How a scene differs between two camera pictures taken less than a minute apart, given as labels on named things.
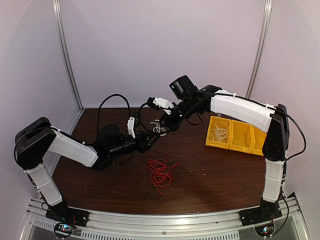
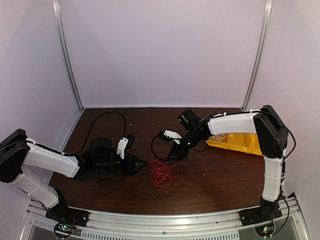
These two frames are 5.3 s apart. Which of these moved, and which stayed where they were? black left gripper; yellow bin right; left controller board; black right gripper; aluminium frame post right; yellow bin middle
Moved: black right gripper; black left gripper
Stayed: yellow bin right; left controller board; yellow bin middle; aluminium frame post right
